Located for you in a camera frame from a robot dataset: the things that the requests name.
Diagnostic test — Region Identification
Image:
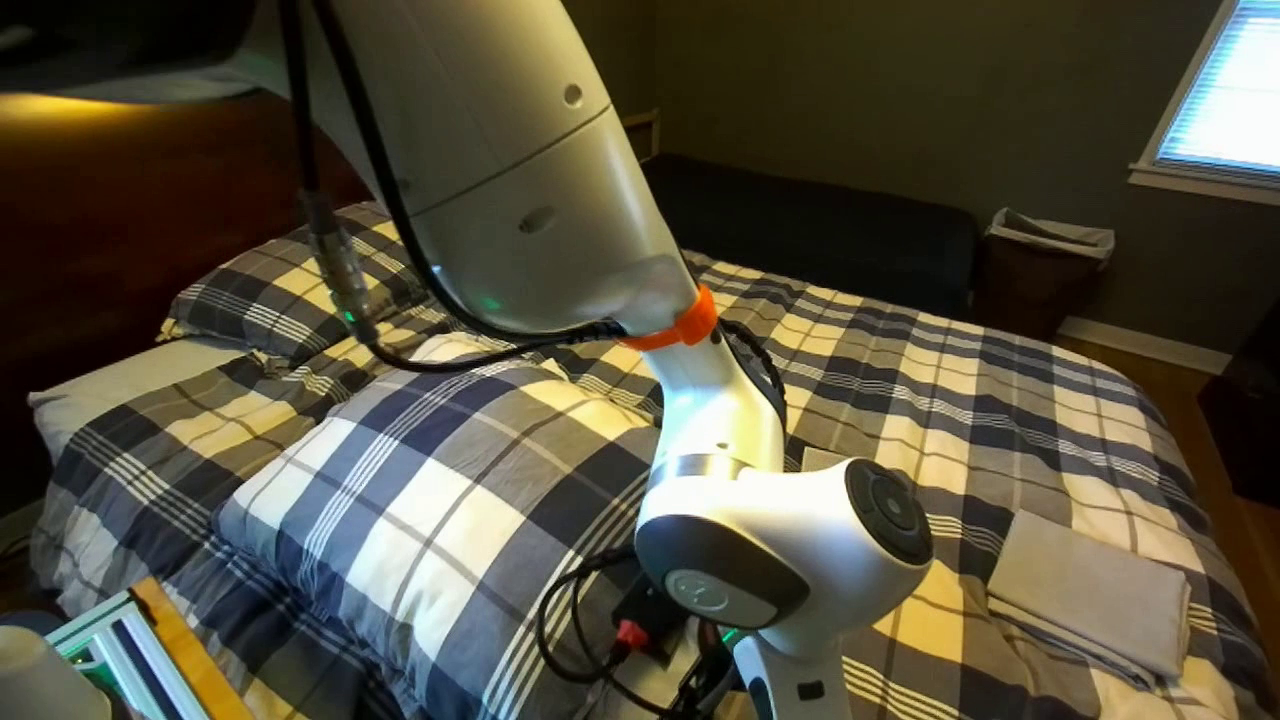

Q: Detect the grey folded cloth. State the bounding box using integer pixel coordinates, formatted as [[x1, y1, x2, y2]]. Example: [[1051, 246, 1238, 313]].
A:
[[989, 514, 1188, 680]]

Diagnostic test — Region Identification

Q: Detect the plaid pillow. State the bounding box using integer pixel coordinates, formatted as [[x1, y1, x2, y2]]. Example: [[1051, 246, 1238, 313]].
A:
[[159, 201, 445, 363], [214, 359, 656, 720]]

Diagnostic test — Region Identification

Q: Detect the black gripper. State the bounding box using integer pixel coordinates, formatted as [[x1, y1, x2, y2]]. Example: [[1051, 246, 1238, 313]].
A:
[[603, 581, 747, 720]]

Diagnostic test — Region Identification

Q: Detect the plaid yellow grey bedspread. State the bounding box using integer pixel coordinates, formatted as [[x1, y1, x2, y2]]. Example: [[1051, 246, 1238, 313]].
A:
[[30, 260, 1275, 720]]

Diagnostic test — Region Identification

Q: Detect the white pillow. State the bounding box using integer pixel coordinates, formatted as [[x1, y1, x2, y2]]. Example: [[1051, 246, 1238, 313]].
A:
[[27, 341, 234, 458]]

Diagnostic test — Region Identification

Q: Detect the dark wooden nightstand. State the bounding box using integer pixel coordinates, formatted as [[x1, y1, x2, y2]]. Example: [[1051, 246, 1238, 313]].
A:
[[973, 207, 1115, 341]]

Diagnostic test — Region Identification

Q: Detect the plaid pillow front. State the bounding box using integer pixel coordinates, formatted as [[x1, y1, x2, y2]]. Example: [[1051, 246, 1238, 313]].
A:
[[214, 359, 656, 720]]

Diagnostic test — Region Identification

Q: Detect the black tall dresser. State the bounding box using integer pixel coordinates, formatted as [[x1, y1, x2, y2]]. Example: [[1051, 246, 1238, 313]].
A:
[[1198, 306, 1280, 510]]

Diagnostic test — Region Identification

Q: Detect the dark sofa bench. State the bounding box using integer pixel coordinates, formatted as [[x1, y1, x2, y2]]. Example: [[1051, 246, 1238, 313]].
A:
[[647, 158, 975, 318]]

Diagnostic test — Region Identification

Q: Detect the plaid pillow back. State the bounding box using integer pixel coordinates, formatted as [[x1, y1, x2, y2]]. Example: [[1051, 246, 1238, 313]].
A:
[[159, 201, 445, 363]]

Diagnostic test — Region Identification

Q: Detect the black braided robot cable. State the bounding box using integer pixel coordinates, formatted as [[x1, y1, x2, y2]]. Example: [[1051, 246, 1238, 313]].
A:
[[276, 0, 632, 377]]

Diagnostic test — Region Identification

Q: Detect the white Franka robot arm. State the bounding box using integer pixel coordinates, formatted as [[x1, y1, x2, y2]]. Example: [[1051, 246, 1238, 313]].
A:
[[232, 0, 932, 720]]

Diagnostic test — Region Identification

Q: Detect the dark wooden headboard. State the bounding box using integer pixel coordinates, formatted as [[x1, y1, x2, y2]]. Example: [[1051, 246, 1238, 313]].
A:
[[0, 89, 373, 515]]

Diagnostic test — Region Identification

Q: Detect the bright window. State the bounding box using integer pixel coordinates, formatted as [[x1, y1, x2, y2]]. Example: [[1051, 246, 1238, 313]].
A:
[[1128, 0, 1280, 207]]

